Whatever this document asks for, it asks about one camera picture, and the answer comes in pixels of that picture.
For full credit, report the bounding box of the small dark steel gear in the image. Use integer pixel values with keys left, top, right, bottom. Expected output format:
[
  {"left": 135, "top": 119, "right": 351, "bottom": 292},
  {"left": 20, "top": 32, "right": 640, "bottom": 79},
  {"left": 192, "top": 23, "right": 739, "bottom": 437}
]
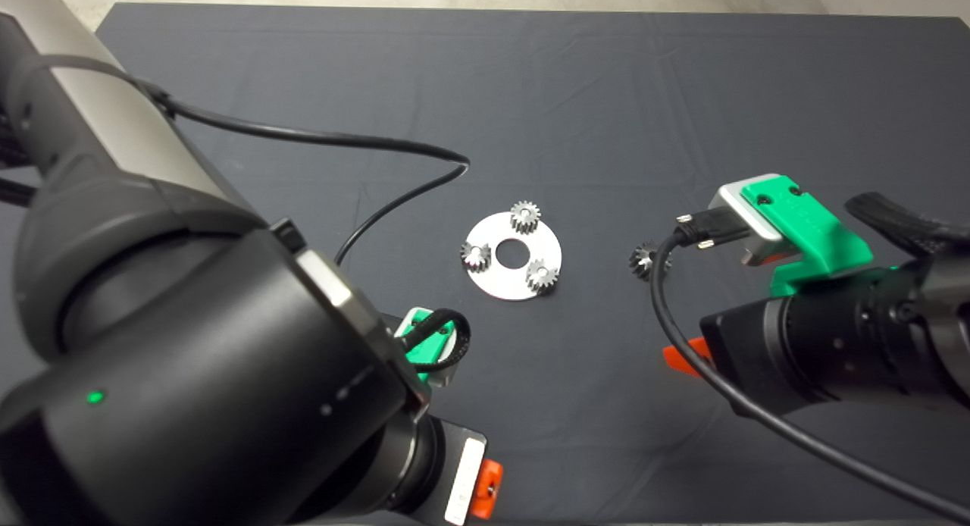
[{"left": 509, "top": 200, "right": 542, "bottom": 234}]

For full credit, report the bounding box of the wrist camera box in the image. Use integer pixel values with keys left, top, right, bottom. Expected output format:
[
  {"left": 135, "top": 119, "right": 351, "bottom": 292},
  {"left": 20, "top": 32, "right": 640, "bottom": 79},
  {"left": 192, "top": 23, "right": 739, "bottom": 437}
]
[
  {"left": 432, "top": 318, "right": 465, "bottom": 389},
  {"left": 707, "top": 182, "right": 785, "bottom": 267}
]

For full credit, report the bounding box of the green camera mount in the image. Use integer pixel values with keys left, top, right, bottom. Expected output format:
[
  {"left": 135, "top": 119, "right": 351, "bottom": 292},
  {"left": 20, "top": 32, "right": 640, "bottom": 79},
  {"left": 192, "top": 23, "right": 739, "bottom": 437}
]
[
  {"left": 396, "top": 306, "right": 459, "bottom": 375},
  {"left": 739, "top": 174, "right": 875, "bottom": 297}
]

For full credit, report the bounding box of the round metal plate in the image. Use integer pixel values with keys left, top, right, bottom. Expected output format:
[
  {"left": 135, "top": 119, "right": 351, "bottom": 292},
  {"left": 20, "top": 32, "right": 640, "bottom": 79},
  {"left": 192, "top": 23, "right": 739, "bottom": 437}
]
[{"left": 464, "top": 211, "right": 563, "bottom": 302}]

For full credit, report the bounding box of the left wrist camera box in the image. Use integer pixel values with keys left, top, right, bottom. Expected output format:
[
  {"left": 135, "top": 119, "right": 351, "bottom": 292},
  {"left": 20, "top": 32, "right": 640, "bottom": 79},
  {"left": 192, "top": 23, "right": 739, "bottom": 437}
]
[{"left": 432, "top": 318, "right": 465, "bottom": 389}]

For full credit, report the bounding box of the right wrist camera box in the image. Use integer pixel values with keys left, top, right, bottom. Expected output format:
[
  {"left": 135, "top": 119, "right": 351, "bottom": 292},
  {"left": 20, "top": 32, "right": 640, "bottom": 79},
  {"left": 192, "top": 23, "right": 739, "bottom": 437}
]
[{"left": 707, "top": 182, "right": 785, "bottom": 267}]

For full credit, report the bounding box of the black braided cable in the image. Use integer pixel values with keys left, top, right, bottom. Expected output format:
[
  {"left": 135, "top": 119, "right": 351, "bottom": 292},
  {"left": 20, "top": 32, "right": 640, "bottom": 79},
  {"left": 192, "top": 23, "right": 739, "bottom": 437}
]
[
  {"left": 0, "top": 176, "right": 37, "bottom": 207},
  {"left": 843, "top": 192, "right": 970, "bottom": 258}
]

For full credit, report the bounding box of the right green camera mount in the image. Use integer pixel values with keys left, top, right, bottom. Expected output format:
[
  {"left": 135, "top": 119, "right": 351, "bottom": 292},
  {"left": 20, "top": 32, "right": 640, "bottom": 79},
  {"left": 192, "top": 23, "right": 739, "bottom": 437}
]
[{"left": 739, "top": 174, "right": 875, "bottom": 297}]

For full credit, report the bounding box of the left green camera mount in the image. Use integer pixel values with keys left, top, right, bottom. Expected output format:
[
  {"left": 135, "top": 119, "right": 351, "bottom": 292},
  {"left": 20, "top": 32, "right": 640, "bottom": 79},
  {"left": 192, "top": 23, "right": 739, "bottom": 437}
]
[{"left": 396, "top": 306, "right": 459, "bottom": 375}]

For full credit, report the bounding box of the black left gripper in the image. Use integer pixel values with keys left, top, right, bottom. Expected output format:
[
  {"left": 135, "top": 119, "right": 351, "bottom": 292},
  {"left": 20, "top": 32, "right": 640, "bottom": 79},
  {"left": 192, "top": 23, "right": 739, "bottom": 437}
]
[{"left": 405, "top": 416, "right": 504, "bottom": 526}]

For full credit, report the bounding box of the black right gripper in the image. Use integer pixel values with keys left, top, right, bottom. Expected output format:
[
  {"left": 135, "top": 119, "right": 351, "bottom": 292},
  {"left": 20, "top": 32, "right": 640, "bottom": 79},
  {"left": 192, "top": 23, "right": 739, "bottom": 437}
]
[{"left": 662, "top": 300, "right": 793, "bottom": 418}]

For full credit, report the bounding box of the dark table cloth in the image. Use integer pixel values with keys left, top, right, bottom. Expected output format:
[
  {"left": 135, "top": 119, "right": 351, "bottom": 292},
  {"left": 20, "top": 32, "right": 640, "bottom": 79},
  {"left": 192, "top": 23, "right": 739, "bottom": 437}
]
[{"left": 0, "top": 1, "right": 970, "bottom": 523}]

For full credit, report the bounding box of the thin black left cable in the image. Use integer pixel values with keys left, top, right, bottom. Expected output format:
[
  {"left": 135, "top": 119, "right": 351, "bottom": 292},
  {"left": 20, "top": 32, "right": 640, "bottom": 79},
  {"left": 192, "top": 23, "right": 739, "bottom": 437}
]
[{"left": 125, "top": 75, "right": 472, "bottom": 374}]

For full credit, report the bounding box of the larger steel bevel gear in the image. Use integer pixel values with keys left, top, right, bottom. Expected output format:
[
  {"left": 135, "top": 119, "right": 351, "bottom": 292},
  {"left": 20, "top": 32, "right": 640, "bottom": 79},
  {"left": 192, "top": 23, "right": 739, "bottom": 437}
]
[{"left": 629, "top": 242, "right": 673, "bottom": 281}]

